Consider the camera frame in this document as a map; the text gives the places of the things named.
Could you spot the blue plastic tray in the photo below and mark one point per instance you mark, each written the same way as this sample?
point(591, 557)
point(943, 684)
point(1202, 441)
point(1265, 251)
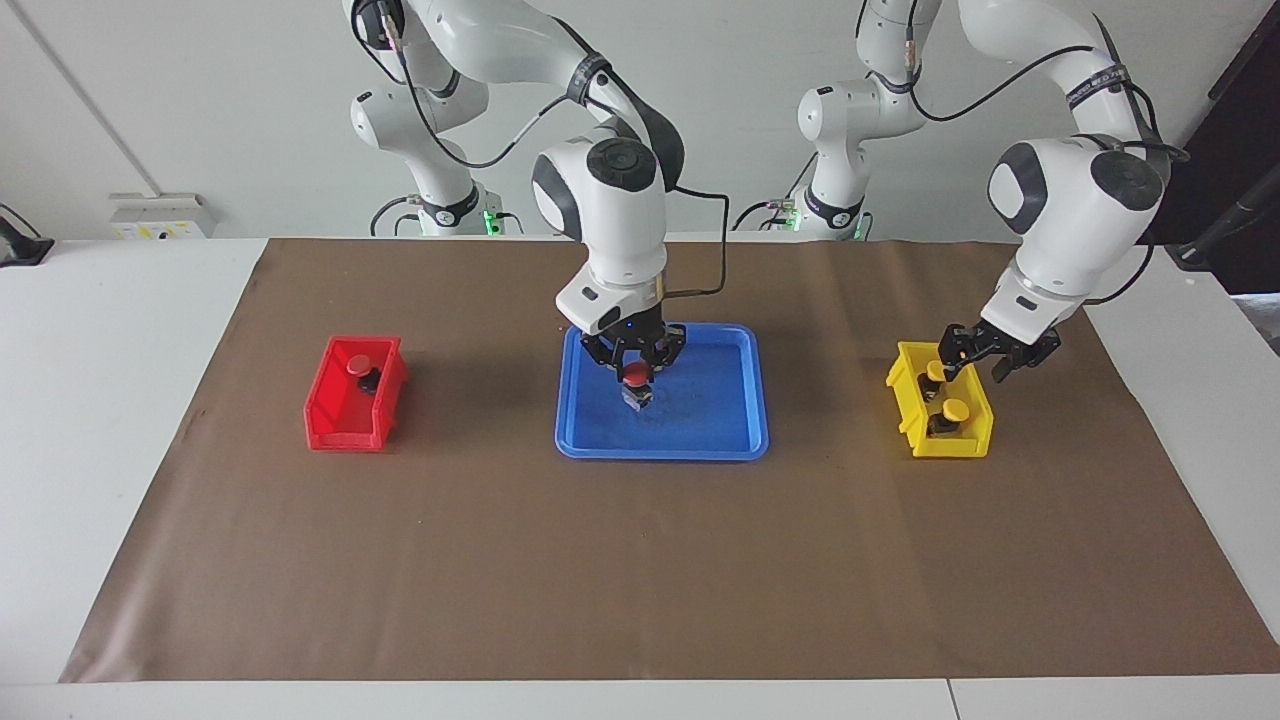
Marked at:
point(710, 410)

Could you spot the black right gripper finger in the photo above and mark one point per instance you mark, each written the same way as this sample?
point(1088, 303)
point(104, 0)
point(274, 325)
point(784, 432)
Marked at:
point(668, 345)
point(605, 352)

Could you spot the white wall socket box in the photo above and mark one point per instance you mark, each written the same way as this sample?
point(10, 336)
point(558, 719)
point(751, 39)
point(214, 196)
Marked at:
point(160, 215)

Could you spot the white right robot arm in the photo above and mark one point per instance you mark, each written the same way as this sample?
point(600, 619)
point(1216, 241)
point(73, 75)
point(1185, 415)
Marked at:
point(610, 220)

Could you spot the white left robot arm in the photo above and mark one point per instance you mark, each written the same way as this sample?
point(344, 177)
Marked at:
point(1070, 200)

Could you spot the red plastic bin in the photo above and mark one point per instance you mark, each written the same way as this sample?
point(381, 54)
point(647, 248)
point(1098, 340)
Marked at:
point(345, 438)

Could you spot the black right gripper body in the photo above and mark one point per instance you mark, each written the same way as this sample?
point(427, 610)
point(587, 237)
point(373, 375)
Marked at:
point(632, 332)

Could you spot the red push button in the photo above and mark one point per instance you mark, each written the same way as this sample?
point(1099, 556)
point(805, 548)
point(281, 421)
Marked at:
point(358, 364)
point(636, 375)

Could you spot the black clamp device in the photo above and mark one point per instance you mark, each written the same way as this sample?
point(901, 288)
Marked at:
point(20, 250)

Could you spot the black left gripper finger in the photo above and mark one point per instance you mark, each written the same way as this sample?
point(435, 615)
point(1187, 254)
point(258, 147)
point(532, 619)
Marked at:
point(960, 345)
point(1008, 369)

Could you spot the yellow push button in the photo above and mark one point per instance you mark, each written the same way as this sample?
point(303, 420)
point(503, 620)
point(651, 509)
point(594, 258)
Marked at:
point(935, 373)
point(957, 409)

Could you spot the black background panel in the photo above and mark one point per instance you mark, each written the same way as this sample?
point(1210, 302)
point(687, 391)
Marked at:
point(1250, 120)

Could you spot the brown paper mat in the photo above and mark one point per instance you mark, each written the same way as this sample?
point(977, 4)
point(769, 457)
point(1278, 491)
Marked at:
point(640, 560)

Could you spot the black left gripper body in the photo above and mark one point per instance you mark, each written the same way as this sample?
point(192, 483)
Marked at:
point(1015, 348)

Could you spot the yellow plastic bin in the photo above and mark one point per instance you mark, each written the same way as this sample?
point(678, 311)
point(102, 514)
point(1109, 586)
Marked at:
point(950, 445)

